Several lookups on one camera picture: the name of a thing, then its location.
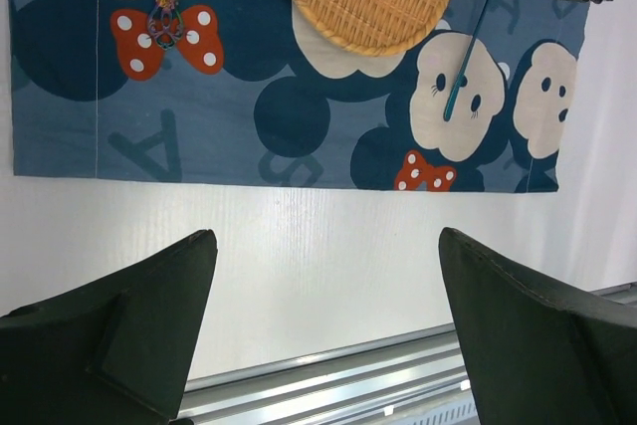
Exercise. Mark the purple fork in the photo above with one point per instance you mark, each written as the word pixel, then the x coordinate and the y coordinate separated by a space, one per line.
pixel 165 24

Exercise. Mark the slotted cable duct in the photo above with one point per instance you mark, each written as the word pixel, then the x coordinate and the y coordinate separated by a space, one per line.
pixel 460 411

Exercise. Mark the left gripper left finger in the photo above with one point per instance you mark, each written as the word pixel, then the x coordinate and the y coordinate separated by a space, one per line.
pixel 117 348

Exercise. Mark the blue spoon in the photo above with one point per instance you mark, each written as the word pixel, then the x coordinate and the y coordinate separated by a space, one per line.
pixel 449 107

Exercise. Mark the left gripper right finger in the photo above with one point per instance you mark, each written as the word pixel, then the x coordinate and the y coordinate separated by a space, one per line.
pixel 537 350

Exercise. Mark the aluminium front rail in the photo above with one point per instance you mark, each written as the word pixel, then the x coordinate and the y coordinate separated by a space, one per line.
pixel 374 382

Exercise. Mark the blue cartoon placemat cloth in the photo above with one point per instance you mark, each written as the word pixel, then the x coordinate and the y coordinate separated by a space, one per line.
pixel 253 95

